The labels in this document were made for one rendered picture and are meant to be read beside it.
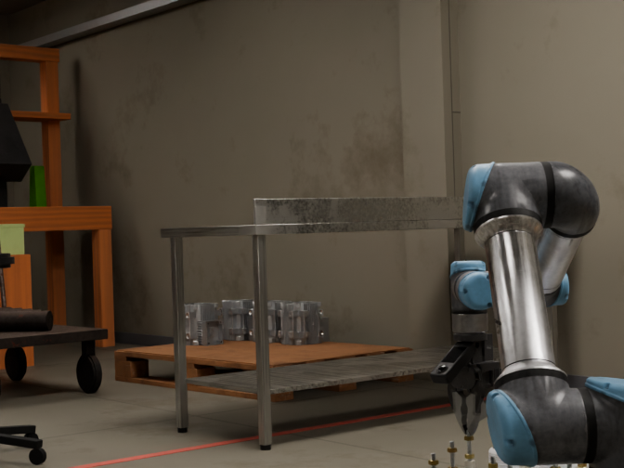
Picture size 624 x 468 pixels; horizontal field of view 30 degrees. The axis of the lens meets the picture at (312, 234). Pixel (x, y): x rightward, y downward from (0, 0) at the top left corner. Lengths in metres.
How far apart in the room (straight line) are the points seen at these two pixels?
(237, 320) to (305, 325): 0.55
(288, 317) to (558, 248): 4.17
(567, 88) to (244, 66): 2.54
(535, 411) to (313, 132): 5.07
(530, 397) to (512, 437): 0.07
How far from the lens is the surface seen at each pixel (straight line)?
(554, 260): 2.22
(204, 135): 7.67
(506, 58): 5.72
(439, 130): 5.83
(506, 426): 1.79
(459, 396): 2.50
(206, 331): 6.40
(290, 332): 6.24
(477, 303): 2.34
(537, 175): 2.01
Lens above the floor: 0.78
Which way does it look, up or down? level
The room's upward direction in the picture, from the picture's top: 2 degrees counter-clockwise
